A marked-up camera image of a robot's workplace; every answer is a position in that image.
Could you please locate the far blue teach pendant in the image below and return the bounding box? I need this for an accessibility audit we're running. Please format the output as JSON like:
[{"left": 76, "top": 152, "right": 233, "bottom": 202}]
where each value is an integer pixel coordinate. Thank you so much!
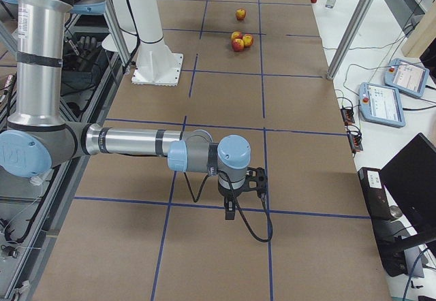
[{"left": 384, "top": 58, "right": 430, "bottom": 98}]

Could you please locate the near blue teach pendant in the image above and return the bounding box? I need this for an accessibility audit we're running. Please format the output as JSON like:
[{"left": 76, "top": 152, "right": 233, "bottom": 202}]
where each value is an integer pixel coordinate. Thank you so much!
[{"left": 359, "top": 82, "right": 405, "bottom": 127}]

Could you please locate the blue teach pendant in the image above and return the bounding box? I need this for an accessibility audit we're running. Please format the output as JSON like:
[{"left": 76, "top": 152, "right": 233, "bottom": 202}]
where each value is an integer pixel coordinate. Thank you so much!
[
  {"left": 359, "top": 82, "right": 405, "bottom": 127},
  {"left": 384, "top": 58, "right": 430, "bottom": 98}
]

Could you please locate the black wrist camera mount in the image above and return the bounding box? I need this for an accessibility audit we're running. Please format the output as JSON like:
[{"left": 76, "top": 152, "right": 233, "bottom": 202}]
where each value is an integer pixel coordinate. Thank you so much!
[{"left": 245, "top": 167, "right": 268, "bottom": 201}]

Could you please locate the far orange black adapter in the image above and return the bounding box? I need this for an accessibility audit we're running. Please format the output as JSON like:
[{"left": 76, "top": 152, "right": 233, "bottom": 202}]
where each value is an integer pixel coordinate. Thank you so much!
[{"left": 340, "top": 97, "right": 355, "bottom": 125}]

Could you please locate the red yellow apple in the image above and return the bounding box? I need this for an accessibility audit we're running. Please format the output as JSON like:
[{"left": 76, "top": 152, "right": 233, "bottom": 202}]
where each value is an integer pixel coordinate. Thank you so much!
[
  {"left": 242, "top": 34, "right": 254, "bottom": 48},
  {"left": 231, "top": 38, "right": 245, "bottom": 52},
  {"left": 231, "top": 31, "right": 243, "bottom": 41},
  {"left": 235, "top": 8, "right": 247, "bottom": 21}
]

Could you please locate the aluminium frame post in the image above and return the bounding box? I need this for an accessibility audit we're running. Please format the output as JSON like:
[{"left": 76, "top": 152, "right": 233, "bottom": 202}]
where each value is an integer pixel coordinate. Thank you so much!
[{"left": 326, "top": 0, "right": 373, "bottom": 80}]

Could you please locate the black desktop box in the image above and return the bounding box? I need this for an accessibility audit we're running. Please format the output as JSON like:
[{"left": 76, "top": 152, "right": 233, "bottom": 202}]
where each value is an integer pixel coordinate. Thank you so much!
[{"left": 358, "top": 167, "right": 424, "bottom": 278}]

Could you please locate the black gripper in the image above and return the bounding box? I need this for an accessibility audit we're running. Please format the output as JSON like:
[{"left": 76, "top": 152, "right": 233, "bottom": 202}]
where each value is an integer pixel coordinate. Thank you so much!
[{"left": 218, "top": 174, "right": 248, "bottom": 220}]

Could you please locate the black computer monitor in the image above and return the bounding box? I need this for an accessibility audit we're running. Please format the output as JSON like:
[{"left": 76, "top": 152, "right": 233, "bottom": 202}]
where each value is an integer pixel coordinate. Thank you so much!
[{"left": 381, "top": 133, "right": 435, "bottom": 233}]

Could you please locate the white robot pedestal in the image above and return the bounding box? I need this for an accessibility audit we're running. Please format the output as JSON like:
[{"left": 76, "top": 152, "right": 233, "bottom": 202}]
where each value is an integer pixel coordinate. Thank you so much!
[{"left": 129, "top": 0, "right": 183, "bottom": 86}]

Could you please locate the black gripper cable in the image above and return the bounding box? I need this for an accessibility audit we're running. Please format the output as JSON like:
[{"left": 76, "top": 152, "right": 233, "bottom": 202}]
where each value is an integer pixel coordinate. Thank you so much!
[{"left": 183, "top": 171, "right": 274, "bottom": 243}]

